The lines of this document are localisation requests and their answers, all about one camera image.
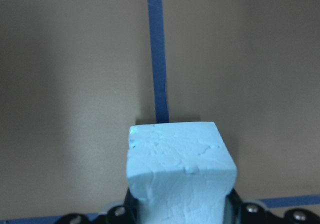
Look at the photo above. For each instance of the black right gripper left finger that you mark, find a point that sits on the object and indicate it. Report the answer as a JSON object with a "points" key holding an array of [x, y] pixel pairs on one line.
{"points": [[130, 205]]}

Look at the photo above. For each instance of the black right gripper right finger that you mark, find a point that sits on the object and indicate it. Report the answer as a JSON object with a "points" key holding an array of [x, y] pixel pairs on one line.
{"points": [[233, 203]]}

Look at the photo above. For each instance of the light blue foam block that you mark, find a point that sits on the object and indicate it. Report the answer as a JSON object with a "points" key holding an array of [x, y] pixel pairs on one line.
{"points": [[180, 172]]}

